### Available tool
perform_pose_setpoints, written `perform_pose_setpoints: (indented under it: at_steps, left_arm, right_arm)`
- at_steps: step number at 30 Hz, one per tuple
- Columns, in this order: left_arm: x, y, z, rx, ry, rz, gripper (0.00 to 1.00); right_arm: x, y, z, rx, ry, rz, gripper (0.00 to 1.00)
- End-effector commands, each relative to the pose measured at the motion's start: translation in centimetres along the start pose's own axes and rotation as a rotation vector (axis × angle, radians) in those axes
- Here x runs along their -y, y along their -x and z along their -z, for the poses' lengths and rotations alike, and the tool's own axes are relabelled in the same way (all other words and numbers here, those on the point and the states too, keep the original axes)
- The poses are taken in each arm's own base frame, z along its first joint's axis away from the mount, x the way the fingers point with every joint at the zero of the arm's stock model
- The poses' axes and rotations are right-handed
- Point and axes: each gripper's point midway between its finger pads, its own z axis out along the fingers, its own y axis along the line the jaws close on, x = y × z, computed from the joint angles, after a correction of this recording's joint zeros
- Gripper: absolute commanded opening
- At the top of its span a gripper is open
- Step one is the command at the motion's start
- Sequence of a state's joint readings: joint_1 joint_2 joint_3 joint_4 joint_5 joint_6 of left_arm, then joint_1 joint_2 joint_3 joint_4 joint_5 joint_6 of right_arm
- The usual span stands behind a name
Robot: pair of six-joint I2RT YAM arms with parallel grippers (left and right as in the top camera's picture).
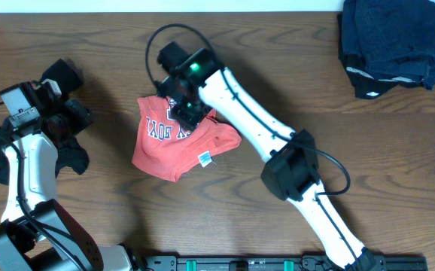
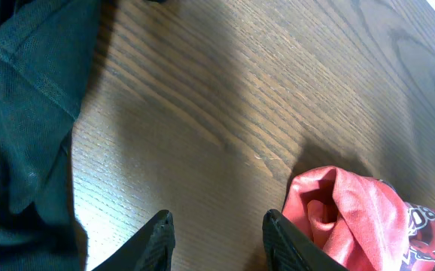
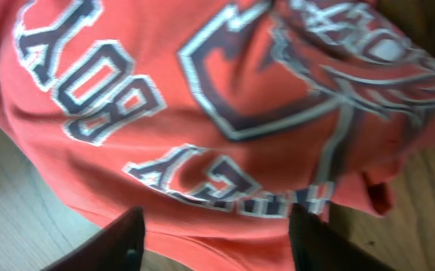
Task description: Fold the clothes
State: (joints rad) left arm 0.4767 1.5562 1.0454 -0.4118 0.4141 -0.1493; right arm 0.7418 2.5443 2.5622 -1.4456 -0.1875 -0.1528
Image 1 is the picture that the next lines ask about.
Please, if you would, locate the red orange t-shirt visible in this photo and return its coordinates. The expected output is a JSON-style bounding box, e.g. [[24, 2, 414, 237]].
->
[[132, 96, 242, 182]]

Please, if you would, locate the black t-shirt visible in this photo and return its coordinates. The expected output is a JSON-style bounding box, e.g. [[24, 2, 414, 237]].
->
[[0, 58, 90, 186]]

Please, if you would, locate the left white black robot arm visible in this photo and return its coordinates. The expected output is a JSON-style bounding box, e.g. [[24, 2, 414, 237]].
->
[[0, 79, 138, 270]]

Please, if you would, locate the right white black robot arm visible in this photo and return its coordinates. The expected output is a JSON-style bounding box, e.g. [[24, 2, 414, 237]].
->
[[157, 42, 376, 270]]

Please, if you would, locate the folded black garment white print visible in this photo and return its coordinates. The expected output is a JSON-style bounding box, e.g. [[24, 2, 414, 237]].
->
[[337, 14, 422, 99]]

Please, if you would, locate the folded navy blue garment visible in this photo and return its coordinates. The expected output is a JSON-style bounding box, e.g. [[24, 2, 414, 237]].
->
[[342, 0, 435, 90]]

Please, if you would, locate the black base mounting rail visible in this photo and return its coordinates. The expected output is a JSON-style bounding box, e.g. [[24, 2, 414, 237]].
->
[[135, 255, 428, 271]]

